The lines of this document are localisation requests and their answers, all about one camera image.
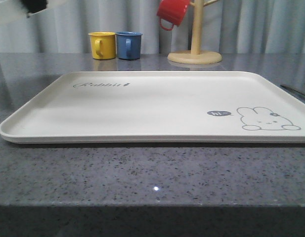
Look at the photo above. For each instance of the wooden mug tree stand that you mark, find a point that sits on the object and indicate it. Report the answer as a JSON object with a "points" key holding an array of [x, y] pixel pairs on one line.
{"points": [[196, 55]]}

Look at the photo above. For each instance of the yellow enamel mug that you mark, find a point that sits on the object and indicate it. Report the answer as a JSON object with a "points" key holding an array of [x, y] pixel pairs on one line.
{"points": [[103, 45]]}

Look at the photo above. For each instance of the silver metal chopstick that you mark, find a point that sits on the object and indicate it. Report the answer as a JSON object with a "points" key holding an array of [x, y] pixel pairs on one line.
{"points": [[300, 94]]}

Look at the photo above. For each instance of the red enamel mug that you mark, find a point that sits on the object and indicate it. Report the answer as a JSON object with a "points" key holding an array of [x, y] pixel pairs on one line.
{"points": [[172, 11]]}

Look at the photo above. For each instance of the blue enamel mug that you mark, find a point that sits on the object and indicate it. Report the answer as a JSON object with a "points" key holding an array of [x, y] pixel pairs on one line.
{"points": [[128, 45]]}

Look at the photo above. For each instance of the cream rabbit serving tray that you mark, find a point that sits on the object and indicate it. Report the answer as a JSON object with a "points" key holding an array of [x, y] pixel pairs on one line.
{"points": [[105, 107]]}

